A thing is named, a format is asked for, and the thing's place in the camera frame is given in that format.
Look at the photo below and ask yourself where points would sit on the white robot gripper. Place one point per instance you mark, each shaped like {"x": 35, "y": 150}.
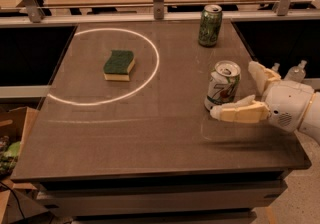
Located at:
{"x": 288, "y": 103}

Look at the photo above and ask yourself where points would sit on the white green 7up can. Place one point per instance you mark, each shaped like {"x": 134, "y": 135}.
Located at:
{"x": 224, "y": 81}

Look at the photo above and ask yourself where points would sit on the green soda can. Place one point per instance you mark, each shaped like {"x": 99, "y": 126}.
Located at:
{"x": 210, "y": 23}

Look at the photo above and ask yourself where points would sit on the green yellow sponge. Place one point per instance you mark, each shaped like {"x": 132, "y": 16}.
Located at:
{"x": 119, "y": 65}

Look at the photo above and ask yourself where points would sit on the clear plastic bottle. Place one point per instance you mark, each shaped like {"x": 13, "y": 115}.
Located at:
{"x": 297, "y": 73}
{"x": 275, "y": 67}

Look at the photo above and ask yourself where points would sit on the grey drawer cabinet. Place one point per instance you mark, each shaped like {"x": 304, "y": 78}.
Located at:
{"x": 162, "y": 194}

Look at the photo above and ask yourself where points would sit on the cardboard box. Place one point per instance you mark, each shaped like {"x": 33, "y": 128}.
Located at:
{"x": 17, "y": 125}

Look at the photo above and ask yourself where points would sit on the green snack bag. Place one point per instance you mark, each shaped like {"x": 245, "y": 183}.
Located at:
{"x": 9, "y": 153}

